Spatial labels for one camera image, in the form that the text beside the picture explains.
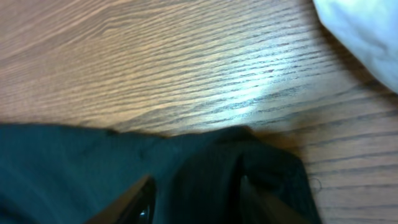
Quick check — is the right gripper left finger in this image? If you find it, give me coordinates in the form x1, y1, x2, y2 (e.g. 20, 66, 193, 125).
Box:
85, 175, 156, 224

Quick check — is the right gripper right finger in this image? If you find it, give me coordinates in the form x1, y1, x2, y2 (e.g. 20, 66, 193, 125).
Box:
239, 176, 310, 224

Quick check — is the black t-shirt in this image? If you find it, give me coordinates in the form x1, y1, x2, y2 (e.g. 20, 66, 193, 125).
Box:
1, 124, 321, 223

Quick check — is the white folded garment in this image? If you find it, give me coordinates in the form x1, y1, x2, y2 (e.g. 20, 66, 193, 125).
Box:
313, 0, 397, 93

